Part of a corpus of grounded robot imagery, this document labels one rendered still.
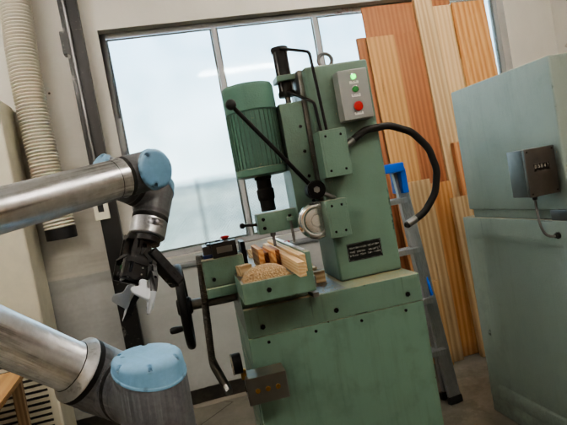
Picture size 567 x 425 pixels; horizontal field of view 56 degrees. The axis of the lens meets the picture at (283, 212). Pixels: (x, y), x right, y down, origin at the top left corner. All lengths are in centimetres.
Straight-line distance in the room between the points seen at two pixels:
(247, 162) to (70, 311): 167
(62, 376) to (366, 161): 113
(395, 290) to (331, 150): 49
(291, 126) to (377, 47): 160
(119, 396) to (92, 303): 196
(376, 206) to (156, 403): 102
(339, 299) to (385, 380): 30
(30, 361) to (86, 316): 193
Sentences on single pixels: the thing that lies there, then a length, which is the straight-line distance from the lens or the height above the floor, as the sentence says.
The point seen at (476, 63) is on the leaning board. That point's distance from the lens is 360.
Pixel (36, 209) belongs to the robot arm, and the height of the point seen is 119.
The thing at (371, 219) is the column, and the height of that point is 99.
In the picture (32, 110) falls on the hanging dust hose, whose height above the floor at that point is 173.
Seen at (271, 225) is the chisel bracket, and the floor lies 103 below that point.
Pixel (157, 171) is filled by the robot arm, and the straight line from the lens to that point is 121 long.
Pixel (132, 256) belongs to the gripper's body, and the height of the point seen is 105.
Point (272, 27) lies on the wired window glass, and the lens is 338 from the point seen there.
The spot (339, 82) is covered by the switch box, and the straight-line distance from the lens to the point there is 178.
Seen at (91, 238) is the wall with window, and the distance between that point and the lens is 309.
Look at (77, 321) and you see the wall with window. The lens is 316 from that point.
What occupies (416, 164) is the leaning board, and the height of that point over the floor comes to 113.
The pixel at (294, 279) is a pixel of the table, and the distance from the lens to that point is 154.
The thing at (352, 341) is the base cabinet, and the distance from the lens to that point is 175.
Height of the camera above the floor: 116
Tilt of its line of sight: 3 degrees down
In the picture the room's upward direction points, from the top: 10 degrees counter-clockwise
